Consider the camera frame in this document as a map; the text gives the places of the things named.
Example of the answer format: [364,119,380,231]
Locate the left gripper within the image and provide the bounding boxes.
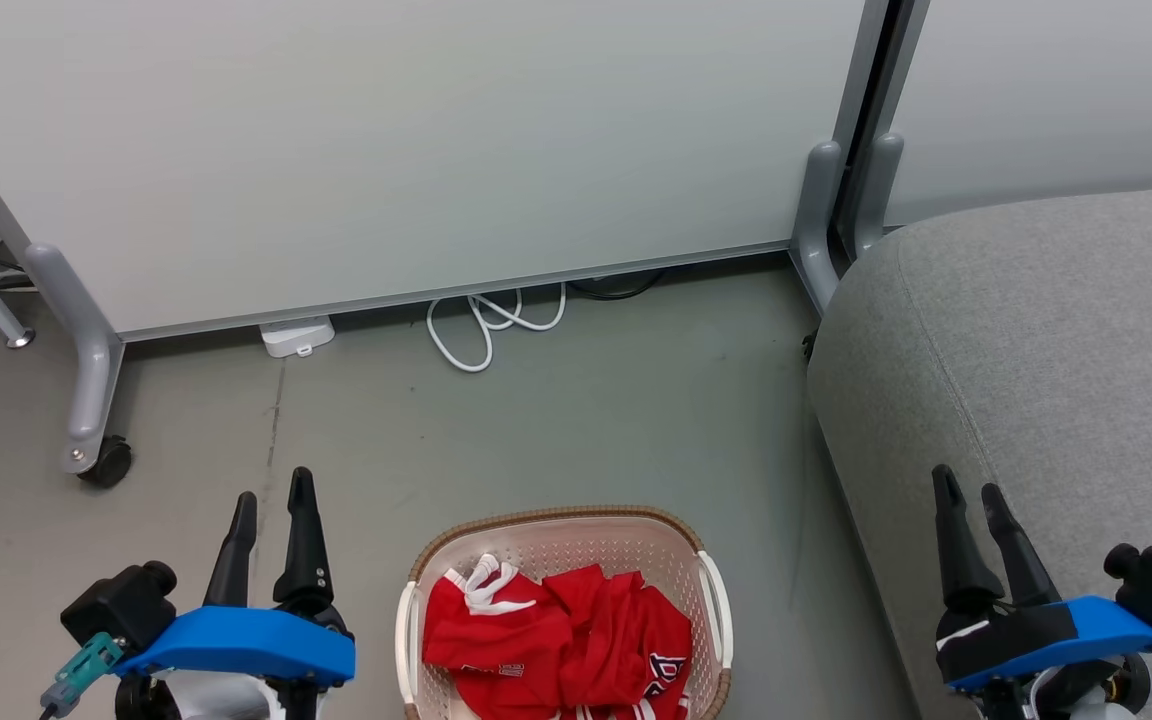
[116,466,337,720]

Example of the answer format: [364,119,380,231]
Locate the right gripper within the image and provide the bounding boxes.
[932,464,1079,687]

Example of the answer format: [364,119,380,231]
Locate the red jersey with white collar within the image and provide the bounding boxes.
[422,553,577,720]

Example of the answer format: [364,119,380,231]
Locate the red jersey with printed logo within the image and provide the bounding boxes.
[541,565,694,720]

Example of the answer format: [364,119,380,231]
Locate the grey fabric sofa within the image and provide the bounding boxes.
[806,183,1152,720]

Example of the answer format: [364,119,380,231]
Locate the white power adapter box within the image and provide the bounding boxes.
[258,315,336,359]

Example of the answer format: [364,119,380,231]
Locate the long grey partition foot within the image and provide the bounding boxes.
[24,243,127,476]

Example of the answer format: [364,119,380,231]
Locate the beige plastic laundry basket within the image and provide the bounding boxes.
[394,505,734,720]

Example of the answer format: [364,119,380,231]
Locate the wide white partition panel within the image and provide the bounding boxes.
[0,0,892,344]

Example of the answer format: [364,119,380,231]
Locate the teal left camera cable plug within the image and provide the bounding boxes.
[41,632,127,717]

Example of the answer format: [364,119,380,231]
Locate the looped white cable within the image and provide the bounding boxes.
[425,283,569,374]

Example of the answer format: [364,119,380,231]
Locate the black floor cable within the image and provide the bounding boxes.
[566,268,672,301]

